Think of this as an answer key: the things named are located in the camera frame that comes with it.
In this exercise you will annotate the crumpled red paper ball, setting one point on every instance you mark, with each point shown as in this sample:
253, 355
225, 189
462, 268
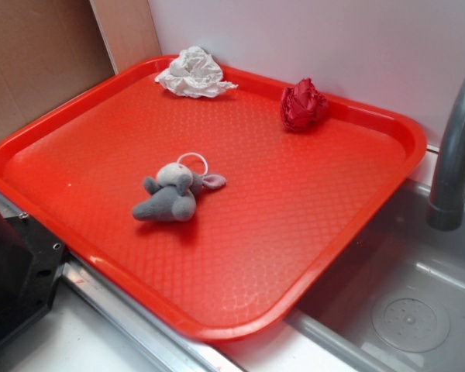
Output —
301, 105

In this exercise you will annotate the crumpled white paper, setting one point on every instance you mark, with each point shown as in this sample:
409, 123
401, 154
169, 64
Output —
194, 74

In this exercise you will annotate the gray plastic sink basin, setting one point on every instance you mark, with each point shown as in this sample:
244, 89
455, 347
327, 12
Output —
394, 299

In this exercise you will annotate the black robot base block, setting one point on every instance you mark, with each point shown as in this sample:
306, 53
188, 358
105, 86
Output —
31, 260

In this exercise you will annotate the gray plush animal toy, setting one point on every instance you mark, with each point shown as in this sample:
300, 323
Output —
174, 191

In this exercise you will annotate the silver metal rail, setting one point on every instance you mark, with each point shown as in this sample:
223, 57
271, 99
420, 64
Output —
91, 325

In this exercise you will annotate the gray faucet spout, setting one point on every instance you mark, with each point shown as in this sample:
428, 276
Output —
447, 196

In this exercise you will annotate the red plastic tray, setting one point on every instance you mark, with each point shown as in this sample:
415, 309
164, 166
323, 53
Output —
291, 204

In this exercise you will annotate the brown cardboard panel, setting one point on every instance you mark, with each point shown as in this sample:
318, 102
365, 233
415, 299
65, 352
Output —
50, 52

